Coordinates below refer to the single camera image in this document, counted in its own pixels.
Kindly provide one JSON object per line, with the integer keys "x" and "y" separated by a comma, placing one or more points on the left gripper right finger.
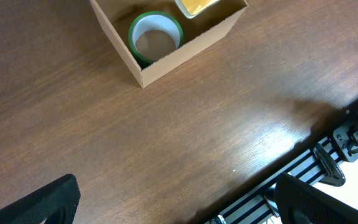
{"x": 299, "y": 202}

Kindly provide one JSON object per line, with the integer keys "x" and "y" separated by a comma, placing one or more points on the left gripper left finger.
{"x": 55, "y": 202}

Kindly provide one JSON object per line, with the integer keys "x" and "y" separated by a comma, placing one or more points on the brown cardboard box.
{"x": 208, "y": 27}

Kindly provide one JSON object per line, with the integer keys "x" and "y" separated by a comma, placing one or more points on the green tape roll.
{"x": 154, "y": 35}

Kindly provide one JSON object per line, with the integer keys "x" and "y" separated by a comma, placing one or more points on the yellow sticky note pad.
{"x": 191, "y": 8}

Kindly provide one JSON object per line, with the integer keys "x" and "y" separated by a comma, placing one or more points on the aluminium rail table edge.
{"x": 257, "y": 205}

